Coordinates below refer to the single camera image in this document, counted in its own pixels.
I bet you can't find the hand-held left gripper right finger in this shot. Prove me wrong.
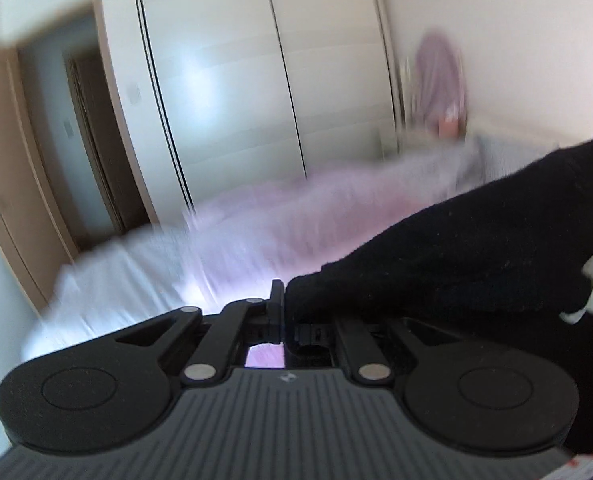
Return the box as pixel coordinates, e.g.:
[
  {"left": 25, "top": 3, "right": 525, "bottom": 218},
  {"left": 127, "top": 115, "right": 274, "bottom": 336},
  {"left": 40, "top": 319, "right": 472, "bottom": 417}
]
[{"left": 285, "top": 317, "right": 458, "bottom": 387}]

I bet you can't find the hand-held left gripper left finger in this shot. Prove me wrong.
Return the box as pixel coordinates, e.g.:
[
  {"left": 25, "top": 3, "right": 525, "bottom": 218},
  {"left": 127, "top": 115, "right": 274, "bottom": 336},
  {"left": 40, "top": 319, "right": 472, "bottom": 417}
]
[{"left": 114, "top": 279, "right": 285, "bottom": 387}]

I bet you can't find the black garment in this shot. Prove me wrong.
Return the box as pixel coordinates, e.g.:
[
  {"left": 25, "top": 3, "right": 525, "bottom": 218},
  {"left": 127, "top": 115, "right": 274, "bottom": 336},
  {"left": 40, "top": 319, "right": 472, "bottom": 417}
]
[{"left": 285, "top": 105, "right": 593, "bottom": 461}]

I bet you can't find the pink fluffy blanket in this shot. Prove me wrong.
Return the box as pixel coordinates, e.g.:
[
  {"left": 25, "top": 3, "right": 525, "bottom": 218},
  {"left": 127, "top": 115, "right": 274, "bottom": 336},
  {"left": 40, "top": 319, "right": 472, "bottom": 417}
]
[{"left": 184, "top": 147, "right": 469, "bottom": 368}]

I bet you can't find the white bed sheet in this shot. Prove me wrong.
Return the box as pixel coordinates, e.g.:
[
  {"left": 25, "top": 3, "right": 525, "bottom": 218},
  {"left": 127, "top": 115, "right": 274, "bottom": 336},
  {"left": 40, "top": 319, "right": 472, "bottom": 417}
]
[{"left": 21, "top": 224, "right": 212, "bottom": 363}]

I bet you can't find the dark brown door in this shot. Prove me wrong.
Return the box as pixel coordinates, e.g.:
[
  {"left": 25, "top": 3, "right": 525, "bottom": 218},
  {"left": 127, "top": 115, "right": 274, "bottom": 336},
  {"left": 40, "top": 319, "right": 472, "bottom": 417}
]
[{"left": 65, "top": 52, "right": 152, "bottom": 237}]

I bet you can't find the white wardrobe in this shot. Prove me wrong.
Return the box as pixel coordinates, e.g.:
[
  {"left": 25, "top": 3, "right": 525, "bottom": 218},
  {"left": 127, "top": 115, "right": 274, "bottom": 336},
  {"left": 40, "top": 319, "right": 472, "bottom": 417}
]
[{"left": 95, "top": 0, "right": 404, "bottom": 221}]

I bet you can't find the pink striped pillow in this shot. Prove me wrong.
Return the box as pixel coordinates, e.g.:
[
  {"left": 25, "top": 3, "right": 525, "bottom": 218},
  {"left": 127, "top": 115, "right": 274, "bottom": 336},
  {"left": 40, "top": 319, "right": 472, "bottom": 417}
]
[{"left": 453, "top": 130, "right": 579, "bottom": 198}]

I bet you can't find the pink hanging cloth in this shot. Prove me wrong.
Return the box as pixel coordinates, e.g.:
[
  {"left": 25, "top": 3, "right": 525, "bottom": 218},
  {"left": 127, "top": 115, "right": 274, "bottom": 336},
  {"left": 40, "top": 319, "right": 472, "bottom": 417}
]
[{"left": 412, "top": 29, "right": 469, "bottom": 137}]

